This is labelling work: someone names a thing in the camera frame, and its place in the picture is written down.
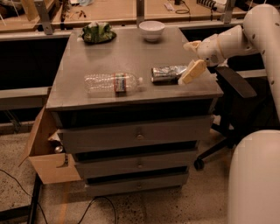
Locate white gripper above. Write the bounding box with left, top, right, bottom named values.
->
left=178, top=34, right=225, bottom=85

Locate silver redbull can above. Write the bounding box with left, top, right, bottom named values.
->
left=151, top=66, right=187, bottom=83

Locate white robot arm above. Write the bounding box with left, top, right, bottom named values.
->
left=179, top=3, right=280, bottom=224

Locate white bowl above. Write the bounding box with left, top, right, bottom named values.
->
left=139, top=21, right=165, bottom=42

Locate can inside cardboard box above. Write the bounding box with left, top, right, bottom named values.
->
left=54, top=145, right=64, bottom=154

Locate black office chair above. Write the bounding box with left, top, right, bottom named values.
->
left=193, top=66, right=280, bottom=172

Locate clear plastic water bottle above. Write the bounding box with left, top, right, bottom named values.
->
left=84, top=73, right=143, bottom=95

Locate grey drawer cabinet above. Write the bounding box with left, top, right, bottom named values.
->
left=46, top=27, right=222, bottom=185

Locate bottom grey drawer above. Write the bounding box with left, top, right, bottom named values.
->
left=85, top=171, right=189, bottom=197

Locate grey drawer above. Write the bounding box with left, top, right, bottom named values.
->
left=58, top=115, right=213, bottom=154
left=85, top=171, right=189, bottom=197
left=75, top=150, right=196, bottom=179

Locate middle grey drawer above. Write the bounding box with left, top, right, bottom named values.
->
left=75, top=150, right=196, bottom=179

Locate top grey drawer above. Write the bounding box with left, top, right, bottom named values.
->
left=58, top=115, right=213, bottom=154

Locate cardboard box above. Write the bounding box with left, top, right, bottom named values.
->
left=18, top=108, right=81, bottom=184

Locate black metal stand leg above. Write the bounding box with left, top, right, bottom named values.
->
left=0, top=173, right=44, bottom=224

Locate black cable on desk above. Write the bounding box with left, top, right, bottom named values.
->
left=174, top=0, right=191, bottom=16

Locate black floor cable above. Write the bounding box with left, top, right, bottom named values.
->
left=76, top=195, right=117, bottom=224

